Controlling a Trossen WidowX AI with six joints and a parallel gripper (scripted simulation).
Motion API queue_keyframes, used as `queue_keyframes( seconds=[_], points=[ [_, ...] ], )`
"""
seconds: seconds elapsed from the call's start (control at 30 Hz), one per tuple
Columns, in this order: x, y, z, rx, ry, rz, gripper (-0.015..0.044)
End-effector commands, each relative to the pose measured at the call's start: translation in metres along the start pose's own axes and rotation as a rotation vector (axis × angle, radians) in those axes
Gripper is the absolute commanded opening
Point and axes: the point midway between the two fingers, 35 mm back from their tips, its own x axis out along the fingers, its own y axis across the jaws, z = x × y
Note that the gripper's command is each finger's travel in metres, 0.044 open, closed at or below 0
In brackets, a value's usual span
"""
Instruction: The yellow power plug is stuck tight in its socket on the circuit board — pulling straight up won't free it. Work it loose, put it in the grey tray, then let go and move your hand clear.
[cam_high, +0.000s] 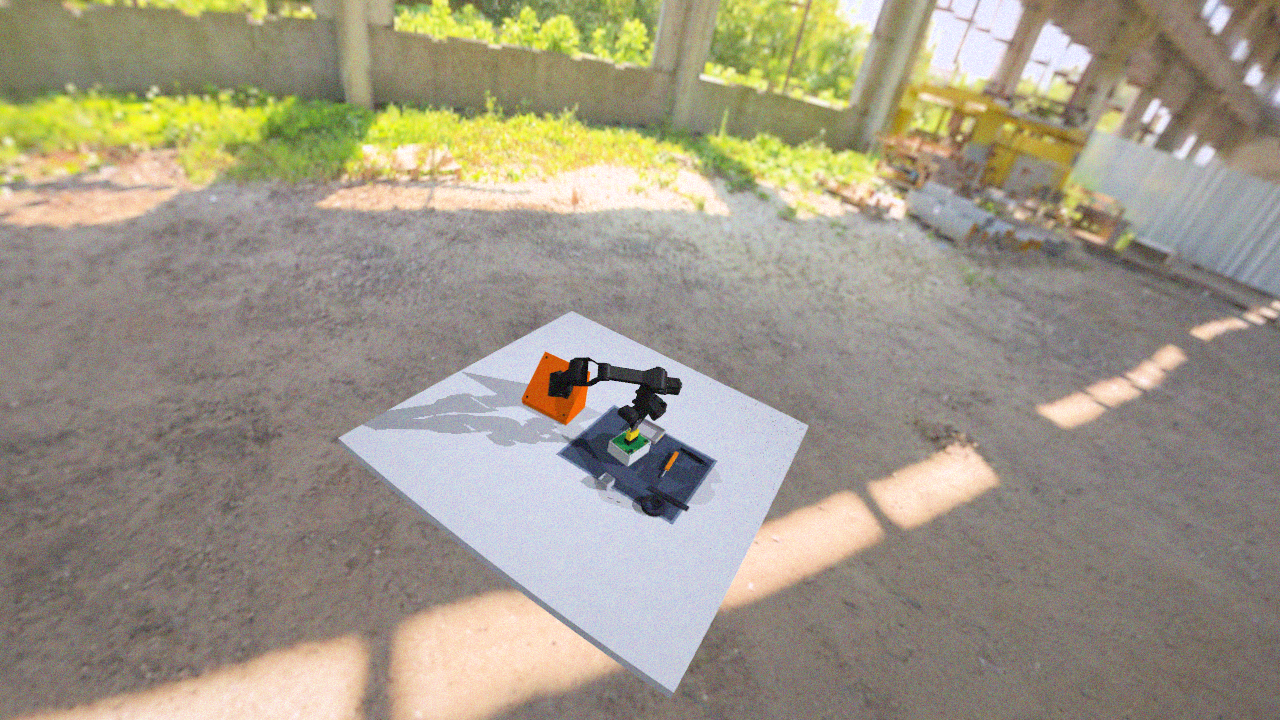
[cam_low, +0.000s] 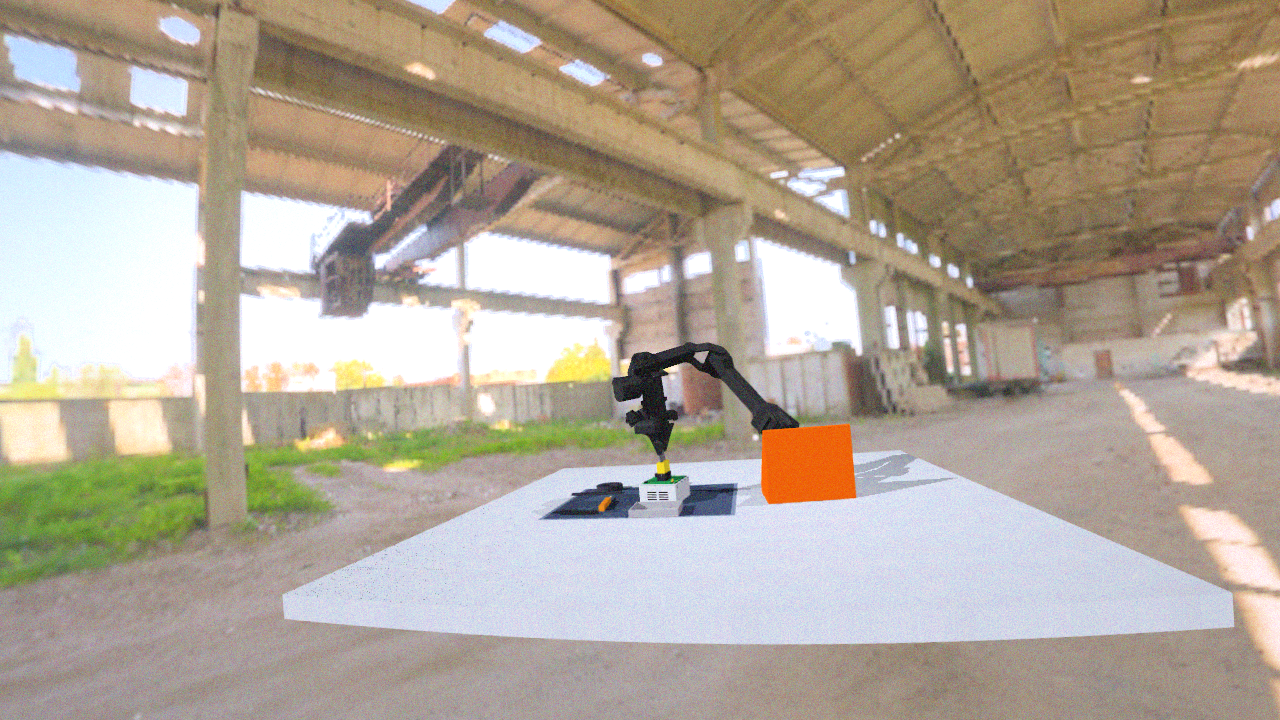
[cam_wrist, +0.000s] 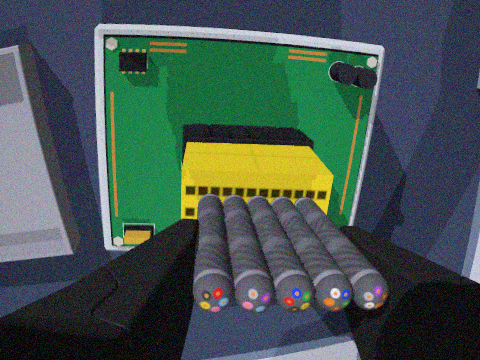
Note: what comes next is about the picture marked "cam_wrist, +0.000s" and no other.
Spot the grey tray floor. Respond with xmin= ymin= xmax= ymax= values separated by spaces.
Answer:
xmin=0 ymin=53 xmax=63 ymax=247

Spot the yellow power plug with cables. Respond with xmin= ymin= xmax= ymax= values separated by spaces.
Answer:
xmin=181 ymin=141 xmax=389 ymax=313

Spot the green circuit board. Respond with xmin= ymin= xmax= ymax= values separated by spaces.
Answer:
xmin=105 ymin=36 xmax=379 ymax=245

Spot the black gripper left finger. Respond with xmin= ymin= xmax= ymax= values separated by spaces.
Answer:
xmin=0 ymin=217 xmax=199 ymax=360

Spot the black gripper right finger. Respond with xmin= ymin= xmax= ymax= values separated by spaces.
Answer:
xmin=339 ymin=225 xmax=480 ymax=360

